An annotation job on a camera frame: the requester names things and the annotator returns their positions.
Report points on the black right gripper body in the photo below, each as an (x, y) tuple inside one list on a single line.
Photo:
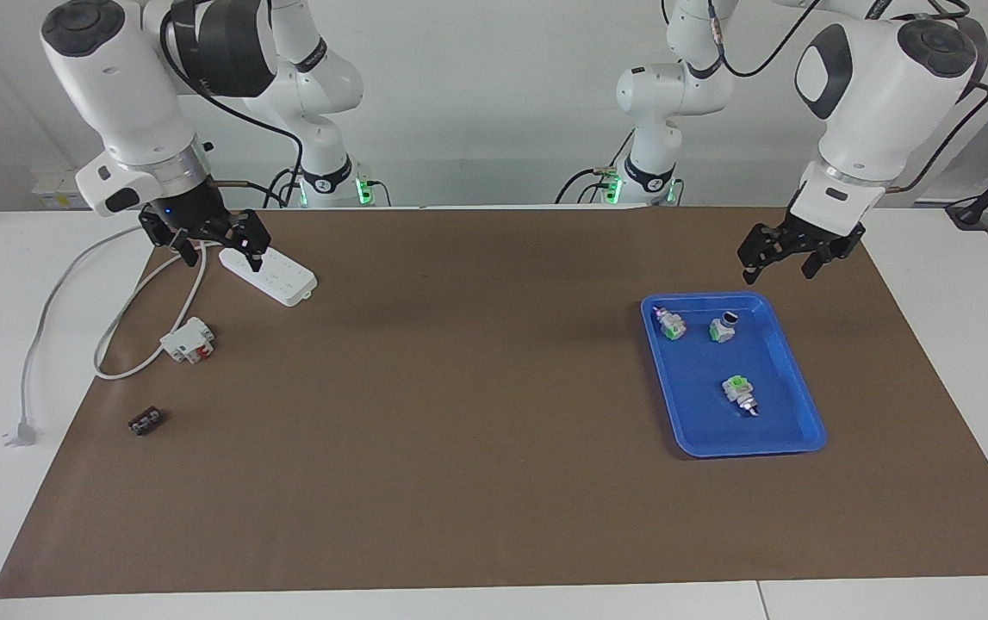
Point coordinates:
[(192, 211)]

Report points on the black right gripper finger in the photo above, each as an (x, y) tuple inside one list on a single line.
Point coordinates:
[(252, 237), (179, 243)]

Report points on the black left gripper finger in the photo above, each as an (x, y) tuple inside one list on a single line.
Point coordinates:
[(761, 250), (829, 254)]

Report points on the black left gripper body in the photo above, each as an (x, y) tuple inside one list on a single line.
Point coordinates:
[(825, 231)]

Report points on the orange-based knob switch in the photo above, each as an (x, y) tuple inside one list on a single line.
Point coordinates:
[(671, 325)]

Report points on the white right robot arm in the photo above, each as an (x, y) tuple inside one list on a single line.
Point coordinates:
[(127, 86)]

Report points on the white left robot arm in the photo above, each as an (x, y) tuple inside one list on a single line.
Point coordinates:
[(881, 95)]

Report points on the white power strip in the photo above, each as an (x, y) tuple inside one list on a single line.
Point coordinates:
[(282, 280)]

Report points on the white red circuit breaker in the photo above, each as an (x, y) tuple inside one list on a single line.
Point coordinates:
[(183, 340)]

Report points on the blue plastic tray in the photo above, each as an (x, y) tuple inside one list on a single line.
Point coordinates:
[(692, 413)]

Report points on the small black terminal block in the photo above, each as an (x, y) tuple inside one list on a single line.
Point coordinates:
[(146, 422)]

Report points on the brown table mat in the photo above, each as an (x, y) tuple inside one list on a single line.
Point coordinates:
[(459, 430)]

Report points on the green-based black knob switch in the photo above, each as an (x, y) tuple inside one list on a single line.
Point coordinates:
[(724, 329)]

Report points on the white wall socket box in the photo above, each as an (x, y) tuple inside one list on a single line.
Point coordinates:
[(59, 194)]

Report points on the green-based silver key switch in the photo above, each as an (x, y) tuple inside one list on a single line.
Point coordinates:
[(738, 392)]

